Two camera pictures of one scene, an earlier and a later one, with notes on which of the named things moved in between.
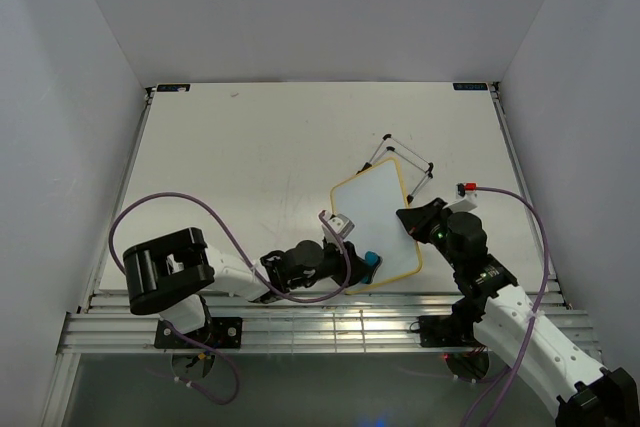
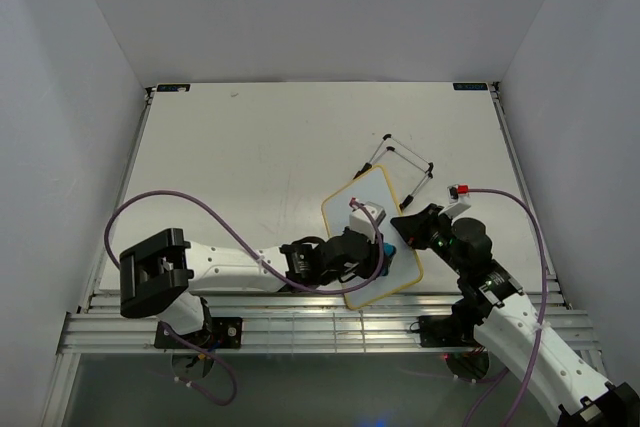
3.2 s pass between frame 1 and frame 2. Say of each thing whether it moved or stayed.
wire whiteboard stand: stayed
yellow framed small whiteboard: moved
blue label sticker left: stayed
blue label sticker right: stayed
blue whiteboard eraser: moved
